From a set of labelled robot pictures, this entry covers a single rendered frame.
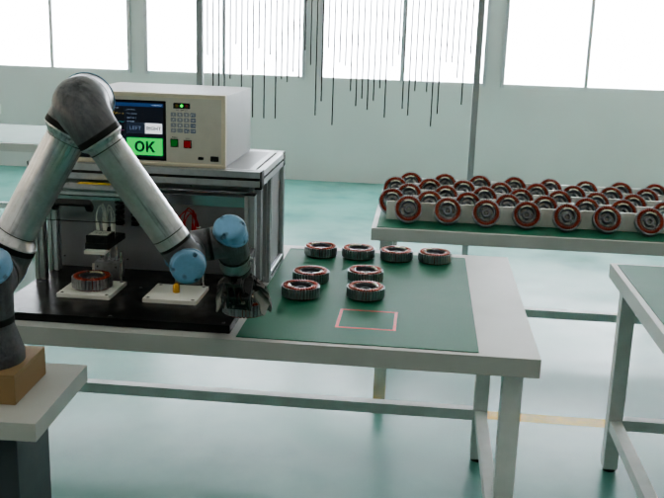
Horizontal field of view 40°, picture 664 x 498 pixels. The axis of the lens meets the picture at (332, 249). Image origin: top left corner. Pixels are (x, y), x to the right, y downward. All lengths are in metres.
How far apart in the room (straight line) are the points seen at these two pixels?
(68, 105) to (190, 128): 0.77
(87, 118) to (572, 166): 7.41
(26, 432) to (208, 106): 1.10
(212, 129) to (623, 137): 6.77
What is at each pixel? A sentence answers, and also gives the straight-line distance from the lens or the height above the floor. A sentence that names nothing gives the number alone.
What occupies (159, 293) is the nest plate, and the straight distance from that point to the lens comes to 2.59.
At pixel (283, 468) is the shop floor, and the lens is 3.31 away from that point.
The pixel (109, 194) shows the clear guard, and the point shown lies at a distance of 2.52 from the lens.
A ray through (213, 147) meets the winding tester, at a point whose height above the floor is 1.17.
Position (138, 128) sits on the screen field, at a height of 1.22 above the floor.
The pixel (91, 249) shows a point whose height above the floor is 0.88.
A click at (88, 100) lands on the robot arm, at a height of 1.36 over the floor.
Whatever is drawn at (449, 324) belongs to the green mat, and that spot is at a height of 0.75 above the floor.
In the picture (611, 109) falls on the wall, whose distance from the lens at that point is 9.00.
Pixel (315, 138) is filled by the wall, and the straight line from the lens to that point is 8.93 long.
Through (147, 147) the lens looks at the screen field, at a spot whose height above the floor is 1.17.
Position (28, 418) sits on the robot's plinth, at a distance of 1.95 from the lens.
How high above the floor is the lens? 1.54
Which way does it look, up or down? 14 degrees down
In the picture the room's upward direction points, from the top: 2 degrees clockwise
